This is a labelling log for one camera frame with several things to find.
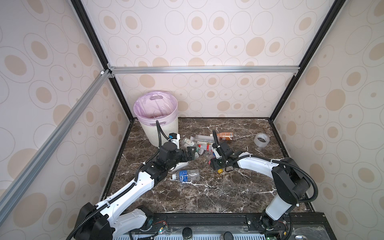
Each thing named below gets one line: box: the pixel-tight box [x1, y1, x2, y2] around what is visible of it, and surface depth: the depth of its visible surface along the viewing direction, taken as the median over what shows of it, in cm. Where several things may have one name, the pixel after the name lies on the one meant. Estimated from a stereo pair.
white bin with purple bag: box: [133, 90, 179, 147], surface depth 96 cm
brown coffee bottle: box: [217, 132, 234, 141], surface depth 105 cm
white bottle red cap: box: [198, 144, 213, 152], surface depth 102 cm
